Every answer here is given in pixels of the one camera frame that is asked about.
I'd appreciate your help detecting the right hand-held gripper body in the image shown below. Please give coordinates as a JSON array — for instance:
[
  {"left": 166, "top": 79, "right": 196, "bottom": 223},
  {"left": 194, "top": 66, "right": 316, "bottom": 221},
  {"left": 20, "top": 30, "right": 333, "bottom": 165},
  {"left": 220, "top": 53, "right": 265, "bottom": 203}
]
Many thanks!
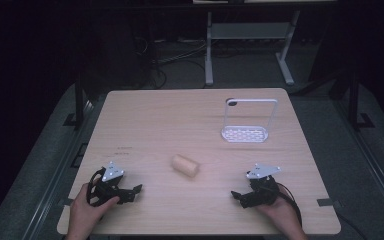
[{"left": 245, "top": 163, "right": 282, "bottom": 209}]

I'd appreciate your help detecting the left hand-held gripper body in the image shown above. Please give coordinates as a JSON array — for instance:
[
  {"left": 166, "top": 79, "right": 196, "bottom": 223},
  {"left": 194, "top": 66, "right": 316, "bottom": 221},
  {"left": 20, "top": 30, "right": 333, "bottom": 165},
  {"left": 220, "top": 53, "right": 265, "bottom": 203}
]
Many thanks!
[{"left": 88, "top": 161, "right": 126, "bottom": 207}]

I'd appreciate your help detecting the person's right hand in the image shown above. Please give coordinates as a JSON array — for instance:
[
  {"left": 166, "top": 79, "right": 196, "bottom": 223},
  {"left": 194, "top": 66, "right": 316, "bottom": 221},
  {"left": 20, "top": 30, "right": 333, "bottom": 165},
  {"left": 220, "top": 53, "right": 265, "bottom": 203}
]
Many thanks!
[{"left": 255, "top": 184, "right": 304, "bottom": 236}]

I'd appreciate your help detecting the person's left hand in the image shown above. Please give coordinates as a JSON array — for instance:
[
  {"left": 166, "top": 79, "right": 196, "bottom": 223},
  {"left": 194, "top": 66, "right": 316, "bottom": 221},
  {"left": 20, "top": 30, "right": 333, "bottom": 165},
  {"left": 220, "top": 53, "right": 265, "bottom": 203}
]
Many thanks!
[{"left": 67, "top": 182, "right": 121, "bottom": 238}]

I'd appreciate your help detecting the beige cylindrical block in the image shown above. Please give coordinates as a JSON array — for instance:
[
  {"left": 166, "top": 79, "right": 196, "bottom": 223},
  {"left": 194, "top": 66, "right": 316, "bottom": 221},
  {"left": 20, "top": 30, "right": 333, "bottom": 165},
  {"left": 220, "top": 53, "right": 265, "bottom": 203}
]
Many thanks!
[{"left": 171, "top": 153, "right": 201, "bottom": 179}]

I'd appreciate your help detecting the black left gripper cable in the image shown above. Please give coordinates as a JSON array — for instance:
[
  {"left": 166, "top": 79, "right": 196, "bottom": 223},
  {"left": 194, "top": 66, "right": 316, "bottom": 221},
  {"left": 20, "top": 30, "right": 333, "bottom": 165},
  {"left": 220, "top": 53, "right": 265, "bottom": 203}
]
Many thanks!
[{"left": 86, "top": 167, "right": 107, "bottom": 207}]

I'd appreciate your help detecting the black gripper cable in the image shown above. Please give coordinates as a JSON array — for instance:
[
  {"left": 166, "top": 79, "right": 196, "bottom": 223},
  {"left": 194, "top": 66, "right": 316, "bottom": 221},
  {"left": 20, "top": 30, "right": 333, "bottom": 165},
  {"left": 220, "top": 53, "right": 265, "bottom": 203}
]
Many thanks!
[
  {"left": 275, "top": 182, "right": 303, "bottom": 228},
  {"left": 86, "top": 167, "right": 107, "bottom": 207}
]

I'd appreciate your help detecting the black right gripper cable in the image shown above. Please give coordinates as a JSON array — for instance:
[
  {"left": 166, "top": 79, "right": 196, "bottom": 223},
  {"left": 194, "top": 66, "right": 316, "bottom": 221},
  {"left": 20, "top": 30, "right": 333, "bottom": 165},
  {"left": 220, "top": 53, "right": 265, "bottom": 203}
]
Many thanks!
[{"left": 275, "top": 182, "right": 303, "bottom": 228}]

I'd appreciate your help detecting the white metal rack with handle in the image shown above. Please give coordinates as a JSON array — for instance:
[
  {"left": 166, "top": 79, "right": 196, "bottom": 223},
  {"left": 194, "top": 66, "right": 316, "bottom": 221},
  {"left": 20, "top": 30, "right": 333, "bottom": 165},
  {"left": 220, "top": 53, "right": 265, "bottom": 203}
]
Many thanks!
[{"left": 220, "top": 97, "right": 279, "bottom": 144}]

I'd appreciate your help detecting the bundle of floor cables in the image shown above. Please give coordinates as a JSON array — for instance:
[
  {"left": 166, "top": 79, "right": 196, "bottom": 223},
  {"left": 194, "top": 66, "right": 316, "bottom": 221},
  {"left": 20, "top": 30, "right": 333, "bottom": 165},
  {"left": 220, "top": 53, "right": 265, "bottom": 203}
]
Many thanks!
[{"left": 133, "top": 36, "right": 208, "bottom": 89}]

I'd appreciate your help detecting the white metal desk frame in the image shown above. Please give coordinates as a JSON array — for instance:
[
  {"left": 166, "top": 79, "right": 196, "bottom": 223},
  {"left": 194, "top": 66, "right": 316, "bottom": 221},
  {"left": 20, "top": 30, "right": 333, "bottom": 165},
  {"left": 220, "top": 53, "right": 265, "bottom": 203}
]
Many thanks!
[{"left": 204, "top": 9, "right": 302, "bottom": 87}]

